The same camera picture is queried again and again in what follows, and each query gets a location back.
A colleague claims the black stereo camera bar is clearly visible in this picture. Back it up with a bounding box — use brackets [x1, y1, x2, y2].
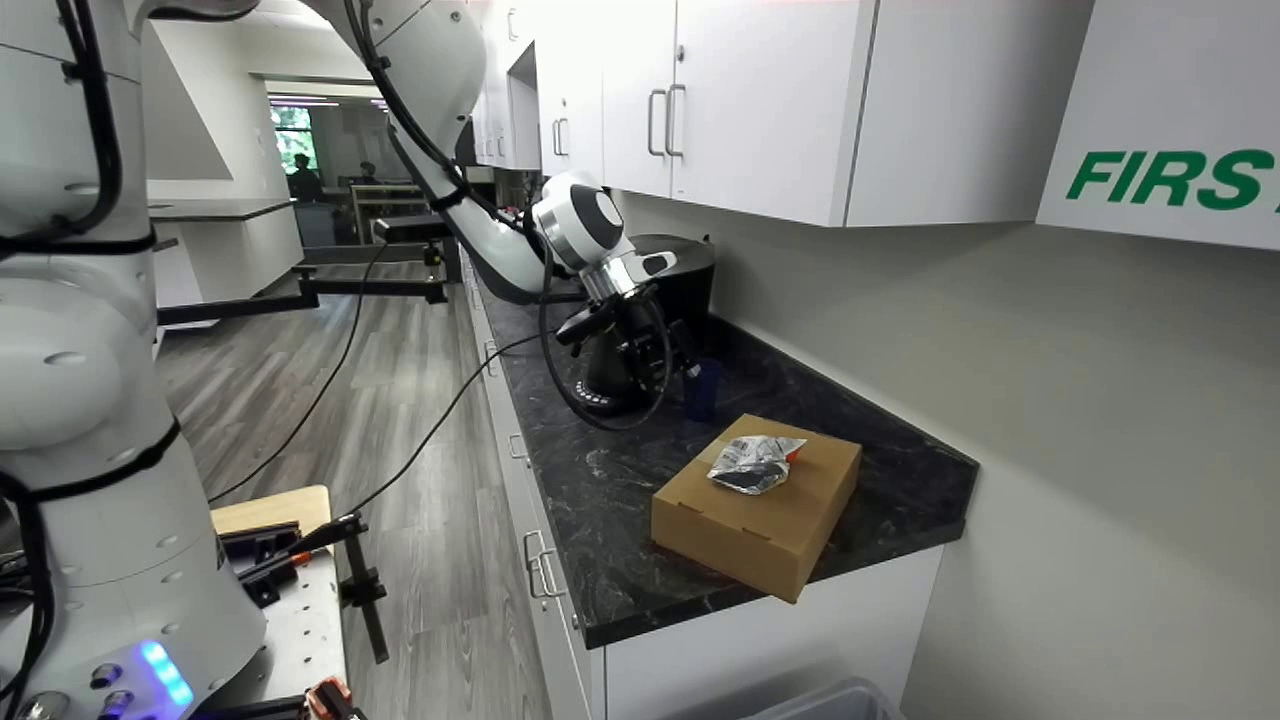
[364, 207, 464, 247]

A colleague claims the white first aid cabinet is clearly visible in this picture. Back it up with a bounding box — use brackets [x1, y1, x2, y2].
[1034, 0, 1280, 257]

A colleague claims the white base cabinet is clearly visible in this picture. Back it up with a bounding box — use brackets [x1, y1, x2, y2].
[456, 235, 950, 720]

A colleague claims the wooden background table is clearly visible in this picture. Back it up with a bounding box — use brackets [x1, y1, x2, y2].
[343, 178, 435, 247]

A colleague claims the brown cardboard box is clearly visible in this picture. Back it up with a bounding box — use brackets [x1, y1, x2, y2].
[650, 412, 867, 607]

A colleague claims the thin black cable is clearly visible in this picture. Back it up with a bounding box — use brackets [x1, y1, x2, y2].
[204, 294, 376, 514]
[336, 325, 558, 524]

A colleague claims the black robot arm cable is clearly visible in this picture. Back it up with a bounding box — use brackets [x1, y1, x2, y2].
[538, 263, 676, 432]

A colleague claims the silver base cabinet handle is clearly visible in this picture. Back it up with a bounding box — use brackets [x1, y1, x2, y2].
[519, 530, 569, 607]

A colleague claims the silver snack packet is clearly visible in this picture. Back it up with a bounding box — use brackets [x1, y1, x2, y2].
[704, 432, 812, 501]

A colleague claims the white waste bin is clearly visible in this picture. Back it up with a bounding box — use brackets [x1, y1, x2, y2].
[745, 678, 907, 720]

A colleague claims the white wall cabinet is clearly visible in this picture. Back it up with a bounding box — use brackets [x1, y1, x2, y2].
[474, 0, 1102, 233]

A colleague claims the person in background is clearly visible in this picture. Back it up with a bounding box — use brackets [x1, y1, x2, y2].
[286, 147, 324, 207]

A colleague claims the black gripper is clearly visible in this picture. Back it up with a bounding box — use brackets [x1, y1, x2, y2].
[597, 285, 676, 384]

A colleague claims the wooden board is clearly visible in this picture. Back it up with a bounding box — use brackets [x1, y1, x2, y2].
[207, 484, 336, 546]

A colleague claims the white office desk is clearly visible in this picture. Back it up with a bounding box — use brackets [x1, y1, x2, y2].
[143, 198, 313, 314]

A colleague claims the black orange-handled tool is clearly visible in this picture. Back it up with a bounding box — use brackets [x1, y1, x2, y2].
[216, 521, 373, 598]

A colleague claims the black clamp stand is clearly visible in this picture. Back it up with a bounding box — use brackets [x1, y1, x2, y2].
[332, 517, 398, 667]

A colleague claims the blue bowl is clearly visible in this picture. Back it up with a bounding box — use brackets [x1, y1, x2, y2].
[680, 357, 732, 423]

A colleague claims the metal robot table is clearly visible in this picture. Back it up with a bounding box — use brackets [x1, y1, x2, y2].
[195, 546, 353, 720]

